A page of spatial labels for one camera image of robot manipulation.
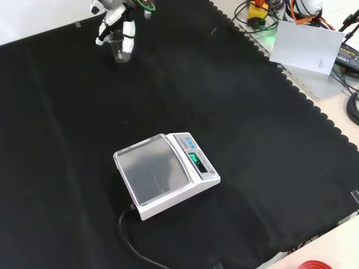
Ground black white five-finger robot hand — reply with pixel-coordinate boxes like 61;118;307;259
89;0;141;55

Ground clear glass beaker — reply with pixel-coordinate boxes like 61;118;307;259
108;30;132;64

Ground yellow stop button box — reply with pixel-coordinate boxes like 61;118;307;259
247;0;270;26

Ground white electronic balance steel pan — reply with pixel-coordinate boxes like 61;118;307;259
113;131;222;221

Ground black bench cloth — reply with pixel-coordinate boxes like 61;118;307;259
0;0;359;269

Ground pale board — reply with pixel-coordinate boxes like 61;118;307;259
269;20;346;76

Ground black tripod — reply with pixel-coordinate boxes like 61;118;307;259
338;8;359;49

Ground black power adapter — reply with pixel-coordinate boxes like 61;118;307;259
335;46;359;74

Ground red round object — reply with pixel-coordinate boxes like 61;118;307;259
297;259;334;269

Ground green cable loop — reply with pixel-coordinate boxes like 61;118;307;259
137;0;157;13

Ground orange cables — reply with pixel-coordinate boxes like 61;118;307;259
283;0;336;30

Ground black balance power cable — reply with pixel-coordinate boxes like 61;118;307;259
118;203;172;269

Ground thick black cables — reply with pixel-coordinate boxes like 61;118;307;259
346;92;359;126

